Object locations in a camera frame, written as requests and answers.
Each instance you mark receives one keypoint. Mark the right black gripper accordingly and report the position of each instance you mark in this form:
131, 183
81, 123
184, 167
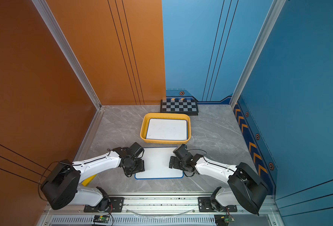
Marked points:
175, 162

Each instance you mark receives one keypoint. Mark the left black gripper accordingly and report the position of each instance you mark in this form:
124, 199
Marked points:
141, 168

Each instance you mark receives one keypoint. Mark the blue-framed whiteboard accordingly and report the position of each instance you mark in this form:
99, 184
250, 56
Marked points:
156, 164
167, 129

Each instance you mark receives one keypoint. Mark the yellow plastic storage box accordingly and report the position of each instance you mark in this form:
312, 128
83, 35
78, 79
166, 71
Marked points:
149, 116

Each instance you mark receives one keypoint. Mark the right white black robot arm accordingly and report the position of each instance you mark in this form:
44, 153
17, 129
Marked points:
244, 185

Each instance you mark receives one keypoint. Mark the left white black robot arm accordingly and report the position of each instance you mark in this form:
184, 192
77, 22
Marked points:
64, 184

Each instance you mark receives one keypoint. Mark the yellow rectangular block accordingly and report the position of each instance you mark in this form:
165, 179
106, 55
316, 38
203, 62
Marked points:
87, 181

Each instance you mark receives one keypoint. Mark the black grey checkerboard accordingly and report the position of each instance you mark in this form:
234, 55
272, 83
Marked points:
187, 106

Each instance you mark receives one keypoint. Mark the left green circuit board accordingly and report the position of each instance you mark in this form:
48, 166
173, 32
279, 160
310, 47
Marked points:
101, 219

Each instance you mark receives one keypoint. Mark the green circuit board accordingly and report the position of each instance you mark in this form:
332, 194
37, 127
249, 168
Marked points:
223, 220
101, 219

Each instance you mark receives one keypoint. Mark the right green circuit board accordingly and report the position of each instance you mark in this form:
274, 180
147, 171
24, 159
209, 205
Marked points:
223, 220

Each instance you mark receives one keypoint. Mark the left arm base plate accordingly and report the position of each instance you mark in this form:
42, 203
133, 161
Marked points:
114, 204

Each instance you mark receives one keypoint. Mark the aluminium front rail frame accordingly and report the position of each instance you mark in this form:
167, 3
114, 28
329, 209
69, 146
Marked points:
161, 209

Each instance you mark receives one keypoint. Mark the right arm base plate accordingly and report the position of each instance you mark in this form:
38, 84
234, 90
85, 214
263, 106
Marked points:
205, 205

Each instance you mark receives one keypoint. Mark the left aluminium corner post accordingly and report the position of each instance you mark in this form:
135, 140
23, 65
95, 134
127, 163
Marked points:
55, 30

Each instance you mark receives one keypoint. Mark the aluminium corner post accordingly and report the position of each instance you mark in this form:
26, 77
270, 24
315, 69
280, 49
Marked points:
55, 30
268, 24

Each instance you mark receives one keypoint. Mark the right aluminium corner post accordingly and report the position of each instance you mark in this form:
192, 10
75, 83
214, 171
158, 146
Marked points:
268, 24

